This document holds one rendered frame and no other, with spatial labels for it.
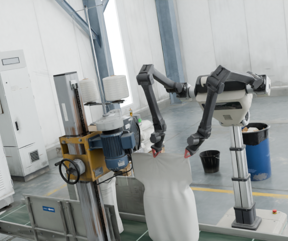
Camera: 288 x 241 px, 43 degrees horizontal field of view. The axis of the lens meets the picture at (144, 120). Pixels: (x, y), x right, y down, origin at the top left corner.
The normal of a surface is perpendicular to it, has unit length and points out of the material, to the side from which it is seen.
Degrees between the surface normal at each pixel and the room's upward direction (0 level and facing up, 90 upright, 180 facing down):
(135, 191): 90
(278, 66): 90
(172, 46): 90
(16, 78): 90
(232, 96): 40
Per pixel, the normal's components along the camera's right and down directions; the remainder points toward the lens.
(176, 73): -0.54, 0.25
